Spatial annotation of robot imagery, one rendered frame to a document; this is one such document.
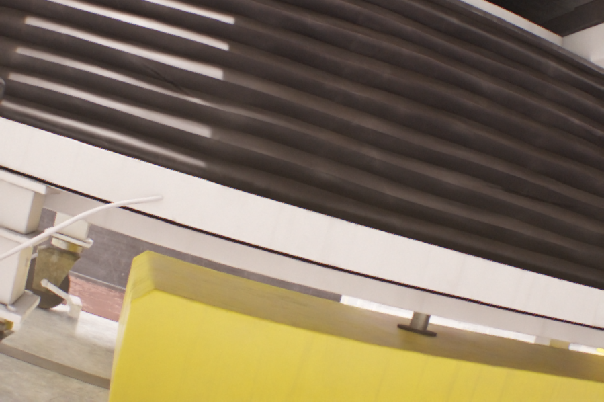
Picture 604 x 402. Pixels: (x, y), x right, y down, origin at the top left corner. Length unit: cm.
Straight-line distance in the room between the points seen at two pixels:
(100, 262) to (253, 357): 185
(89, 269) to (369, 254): 216
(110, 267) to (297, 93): 202
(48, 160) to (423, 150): 49
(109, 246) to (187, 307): 183
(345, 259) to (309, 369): 34
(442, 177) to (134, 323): 48
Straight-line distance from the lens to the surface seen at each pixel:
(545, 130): 107
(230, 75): 92
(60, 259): 200
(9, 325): 86
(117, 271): 288
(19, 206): 80
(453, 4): 103
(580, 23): 119
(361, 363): 112
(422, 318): 154
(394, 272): 82
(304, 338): 109
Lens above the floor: 39
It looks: 5 degrees up
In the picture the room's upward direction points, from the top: 16 degrees clockwise
